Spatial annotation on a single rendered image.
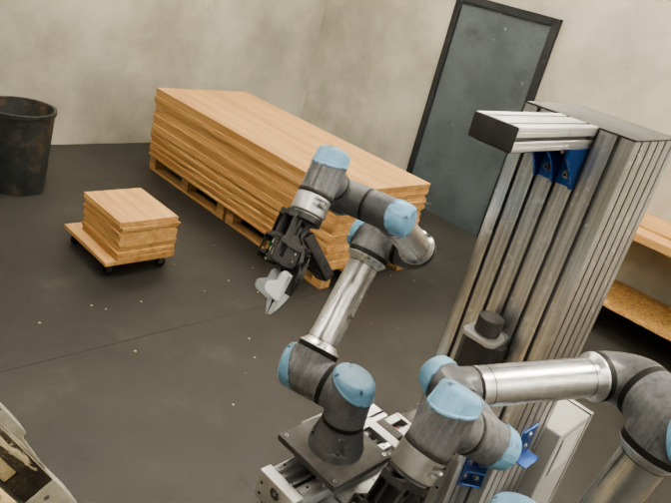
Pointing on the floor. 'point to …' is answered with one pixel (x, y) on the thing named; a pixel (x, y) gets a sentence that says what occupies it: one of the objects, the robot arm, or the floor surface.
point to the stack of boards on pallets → (260, 164)
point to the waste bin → (24, 144)
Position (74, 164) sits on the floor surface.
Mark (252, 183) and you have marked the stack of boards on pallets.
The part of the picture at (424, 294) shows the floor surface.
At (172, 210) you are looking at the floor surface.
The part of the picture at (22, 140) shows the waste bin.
